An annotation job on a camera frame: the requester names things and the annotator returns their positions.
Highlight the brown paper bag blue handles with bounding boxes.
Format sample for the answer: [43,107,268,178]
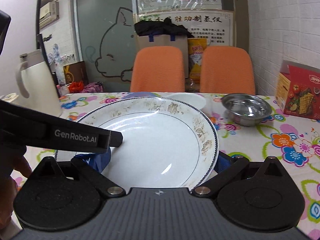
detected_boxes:
[136,35,189,78]

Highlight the white sign with chinese text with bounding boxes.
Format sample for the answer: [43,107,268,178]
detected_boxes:
[136,9,235,46]

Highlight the frosted glass door with cat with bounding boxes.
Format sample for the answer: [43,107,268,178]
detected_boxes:
[75,0,137,92]

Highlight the red and pink bags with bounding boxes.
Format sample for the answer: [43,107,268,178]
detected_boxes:
[68,81,104,93]

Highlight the left orange chair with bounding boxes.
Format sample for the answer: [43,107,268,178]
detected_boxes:
[130,46,185,93]

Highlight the right orange chair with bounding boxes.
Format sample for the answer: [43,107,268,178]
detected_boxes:
[200,46,255,95]

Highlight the orange chair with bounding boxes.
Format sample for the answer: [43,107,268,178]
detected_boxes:
[200,46,255,95]
[130,46,185,93]

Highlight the yellow snack bag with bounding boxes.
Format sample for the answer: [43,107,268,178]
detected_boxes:
[188,38,207,83]

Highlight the white softbox light panel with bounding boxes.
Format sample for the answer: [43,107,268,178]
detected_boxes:
[1,0,41,95]

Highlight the stainless steel bowl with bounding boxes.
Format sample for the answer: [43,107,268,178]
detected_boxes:
[221,93,272,127]

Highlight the blue translucent plastic bowl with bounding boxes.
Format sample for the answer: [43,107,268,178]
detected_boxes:
[122,92,161,100]

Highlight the black cloth on bag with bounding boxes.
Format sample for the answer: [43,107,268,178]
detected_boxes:
[134,17,194,38]

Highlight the person's left hand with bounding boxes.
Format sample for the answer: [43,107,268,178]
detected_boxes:
[1,145,32,229]

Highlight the cream thermos jug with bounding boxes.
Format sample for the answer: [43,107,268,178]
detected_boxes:
[16,49,62,116]

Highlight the white ceramic bowl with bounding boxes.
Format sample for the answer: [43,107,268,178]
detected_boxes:
[166,93,206,110]

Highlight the white plate with gold rim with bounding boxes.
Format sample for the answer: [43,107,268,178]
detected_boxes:
[54,96,220,190]

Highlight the red cracker box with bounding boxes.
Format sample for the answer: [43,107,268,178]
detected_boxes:
[275,60,320,120]

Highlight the wall air conditioner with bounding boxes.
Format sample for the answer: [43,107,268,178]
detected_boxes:
[39,2,59,29]

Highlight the brown gift bag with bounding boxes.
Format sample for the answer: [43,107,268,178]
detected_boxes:
[63,61,88,85]

